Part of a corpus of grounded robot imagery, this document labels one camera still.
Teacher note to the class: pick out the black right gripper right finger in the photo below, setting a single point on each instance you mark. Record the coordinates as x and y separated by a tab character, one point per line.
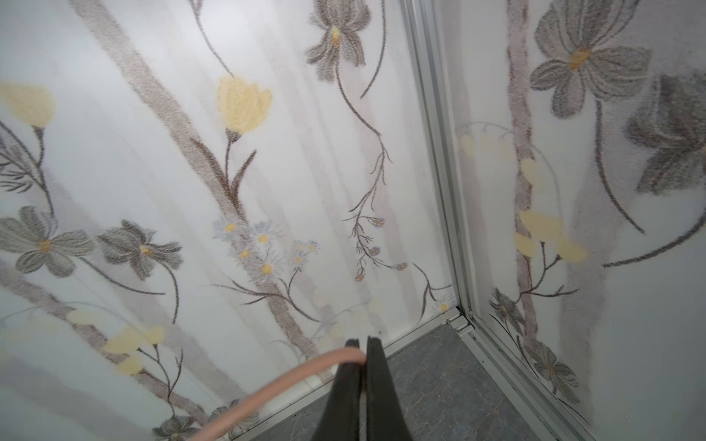
384	416

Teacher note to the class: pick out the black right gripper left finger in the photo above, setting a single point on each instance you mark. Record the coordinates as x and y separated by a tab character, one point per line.
341	418

